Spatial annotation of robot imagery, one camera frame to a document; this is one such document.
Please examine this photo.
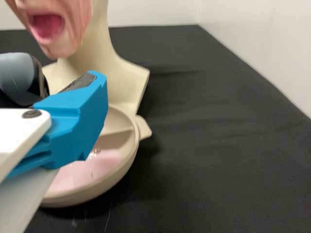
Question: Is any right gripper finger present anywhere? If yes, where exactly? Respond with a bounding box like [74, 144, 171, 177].
[4, 70, 109, 181]

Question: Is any grey-handled spoon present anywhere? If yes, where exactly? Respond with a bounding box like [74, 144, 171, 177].
[0, 51, 51, 109]

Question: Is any beige divided bowl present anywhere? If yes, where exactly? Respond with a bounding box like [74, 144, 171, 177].
[40, 105, 153, 208]

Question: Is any dummy head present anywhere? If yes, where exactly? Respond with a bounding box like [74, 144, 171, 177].
[10, 0, 150, 117]

